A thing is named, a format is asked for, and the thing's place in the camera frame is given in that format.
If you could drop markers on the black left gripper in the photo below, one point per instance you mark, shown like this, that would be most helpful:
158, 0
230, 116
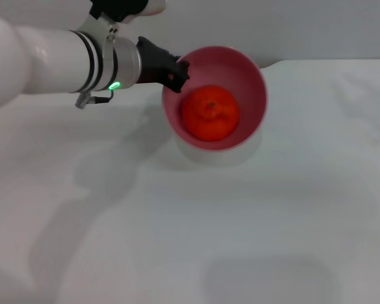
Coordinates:
155, 66

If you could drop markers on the orange fruit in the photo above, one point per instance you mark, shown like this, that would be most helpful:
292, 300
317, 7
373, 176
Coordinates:
210, 114

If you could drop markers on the pink plastic bowl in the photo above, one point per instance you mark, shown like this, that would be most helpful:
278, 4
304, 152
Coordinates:
240, 95

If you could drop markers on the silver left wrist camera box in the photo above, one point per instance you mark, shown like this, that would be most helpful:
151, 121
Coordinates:
126, 8

